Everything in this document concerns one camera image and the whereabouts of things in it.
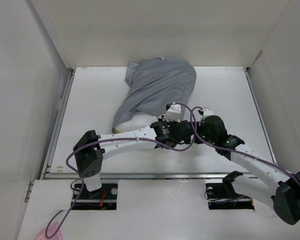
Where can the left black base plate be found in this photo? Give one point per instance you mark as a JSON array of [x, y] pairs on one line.
[[103, 199]]

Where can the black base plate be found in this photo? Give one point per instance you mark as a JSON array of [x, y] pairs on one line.
[[221, 197], [103, 199]]

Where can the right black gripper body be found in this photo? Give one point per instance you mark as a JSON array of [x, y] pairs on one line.
[[202, 131]]

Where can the aluminium front rail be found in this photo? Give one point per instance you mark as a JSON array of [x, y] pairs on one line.
[[156, 176]]

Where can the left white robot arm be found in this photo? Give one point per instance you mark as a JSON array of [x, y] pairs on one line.
[[92, 149]]

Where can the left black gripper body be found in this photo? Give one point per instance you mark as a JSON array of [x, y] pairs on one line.
[[168, 124]]

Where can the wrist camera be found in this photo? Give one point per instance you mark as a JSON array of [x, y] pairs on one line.
[[173, 113], [205, 112]]

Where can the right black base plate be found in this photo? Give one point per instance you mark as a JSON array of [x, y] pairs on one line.
[[221, 197]]

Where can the white foam front board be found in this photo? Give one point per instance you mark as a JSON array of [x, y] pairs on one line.
[[150, 210]]

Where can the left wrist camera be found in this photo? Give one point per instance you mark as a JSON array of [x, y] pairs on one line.
[[173, 113]]

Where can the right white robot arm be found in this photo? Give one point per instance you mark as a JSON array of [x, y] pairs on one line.
[[276, 188]]

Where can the white pillow yellow edge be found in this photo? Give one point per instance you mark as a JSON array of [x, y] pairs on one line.
[[138, 121]]

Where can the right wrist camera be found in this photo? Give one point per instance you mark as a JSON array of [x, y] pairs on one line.
[[205, 112]]

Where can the grey pillowcase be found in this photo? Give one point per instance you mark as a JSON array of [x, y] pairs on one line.
[[153, 84]]

